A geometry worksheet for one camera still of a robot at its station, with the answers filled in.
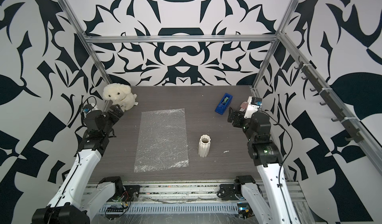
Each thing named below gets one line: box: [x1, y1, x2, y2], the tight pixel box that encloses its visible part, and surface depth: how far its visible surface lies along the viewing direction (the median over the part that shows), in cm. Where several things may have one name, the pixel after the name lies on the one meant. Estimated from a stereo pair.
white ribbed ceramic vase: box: [198, 134, 211, 158], surface depth 76 cm
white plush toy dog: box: [102, 82, 139, 112], surface depth 95 cm
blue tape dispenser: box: [214, 93, 233, 115], surface depth 107 cm
